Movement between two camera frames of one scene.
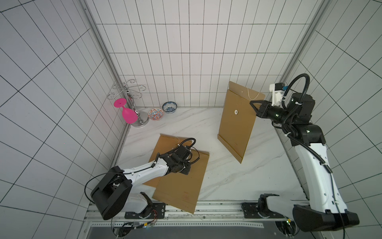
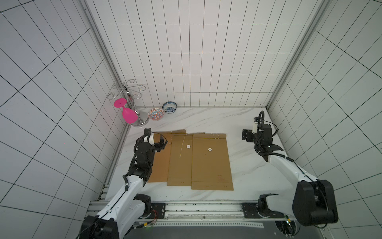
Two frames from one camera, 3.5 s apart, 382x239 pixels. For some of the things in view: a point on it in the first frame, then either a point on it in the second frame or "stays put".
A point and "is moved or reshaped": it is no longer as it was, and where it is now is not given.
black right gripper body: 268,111 -> 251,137
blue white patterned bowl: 169,107 stays put
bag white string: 249,95 -> 214,136
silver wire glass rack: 131,91 stays put
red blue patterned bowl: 155,114 stays put
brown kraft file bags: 238,118 -> 211,166
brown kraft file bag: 165,144 is moved or reshaped
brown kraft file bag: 182,190 is moved or reshaped
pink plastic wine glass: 129,115 stays put
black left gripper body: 183,168 -> 161,137
